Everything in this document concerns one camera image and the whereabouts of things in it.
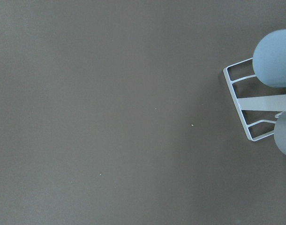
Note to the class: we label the blue plastic cup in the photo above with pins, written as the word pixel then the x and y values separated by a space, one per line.
pixel 269 59

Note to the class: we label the grey plastic cup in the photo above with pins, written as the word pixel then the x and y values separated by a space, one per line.
pixel 280 133

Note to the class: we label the white wire cup rack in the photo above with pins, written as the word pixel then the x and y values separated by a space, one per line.
pixel 274 103

